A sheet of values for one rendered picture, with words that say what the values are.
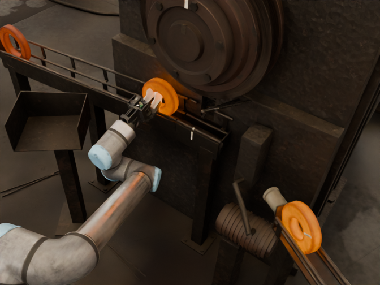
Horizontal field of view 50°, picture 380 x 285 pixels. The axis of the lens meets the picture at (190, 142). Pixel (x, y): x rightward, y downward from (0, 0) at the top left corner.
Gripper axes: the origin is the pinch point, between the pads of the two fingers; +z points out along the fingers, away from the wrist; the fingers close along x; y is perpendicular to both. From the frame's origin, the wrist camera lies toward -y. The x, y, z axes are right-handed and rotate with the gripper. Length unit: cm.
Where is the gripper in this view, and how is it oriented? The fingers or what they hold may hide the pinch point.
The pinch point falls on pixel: (160, 93)
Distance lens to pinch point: 158.0
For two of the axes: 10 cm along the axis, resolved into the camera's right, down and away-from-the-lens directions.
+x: -8.2, -4.2, 3.8
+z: 5.6, -7.3, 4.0
